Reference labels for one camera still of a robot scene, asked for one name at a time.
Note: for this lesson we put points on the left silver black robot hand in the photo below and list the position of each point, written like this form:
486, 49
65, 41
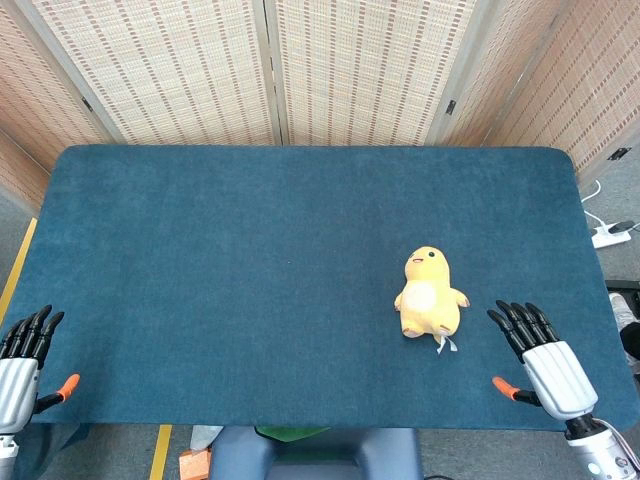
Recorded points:
17, 380

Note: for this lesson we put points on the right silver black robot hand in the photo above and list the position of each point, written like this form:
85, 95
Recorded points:
557, 375

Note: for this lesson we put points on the yellow plush duck toy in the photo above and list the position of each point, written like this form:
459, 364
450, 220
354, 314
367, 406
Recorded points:
425, 300

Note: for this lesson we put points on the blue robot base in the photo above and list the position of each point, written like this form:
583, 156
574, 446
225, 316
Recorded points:
320, 457

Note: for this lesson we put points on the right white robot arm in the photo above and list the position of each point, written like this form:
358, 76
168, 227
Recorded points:
602, 447

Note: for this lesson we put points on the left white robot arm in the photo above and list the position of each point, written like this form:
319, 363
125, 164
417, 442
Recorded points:
6, 447

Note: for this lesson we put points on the white grey shoe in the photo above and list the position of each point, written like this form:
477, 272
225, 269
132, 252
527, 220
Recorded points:
622, 312

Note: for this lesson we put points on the yellow floor tape strip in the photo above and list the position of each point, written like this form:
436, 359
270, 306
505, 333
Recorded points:
161, 452
20, 265

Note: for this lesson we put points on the white power strip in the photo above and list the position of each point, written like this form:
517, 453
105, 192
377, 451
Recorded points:
607, 239

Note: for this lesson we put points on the black power adapter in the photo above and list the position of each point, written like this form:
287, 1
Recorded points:
621, 226

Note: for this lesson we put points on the orange block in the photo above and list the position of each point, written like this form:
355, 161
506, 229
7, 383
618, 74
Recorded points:
194, 465

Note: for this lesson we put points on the woven folding screen panel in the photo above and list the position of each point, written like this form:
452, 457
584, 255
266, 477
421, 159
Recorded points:
30, 90
160, 70
17, 175
595, 75
360, 70
505, 75

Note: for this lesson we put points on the black screen hinge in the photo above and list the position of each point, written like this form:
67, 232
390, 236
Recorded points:
87, 104
450, 106
618, 153

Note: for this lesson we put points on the blue table mat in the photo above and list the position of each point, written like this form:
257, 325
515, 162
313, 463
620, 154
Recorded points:
250, 275

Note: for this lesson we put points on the green sheet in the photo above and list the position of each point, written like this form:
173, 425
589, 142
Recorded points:
292, 432

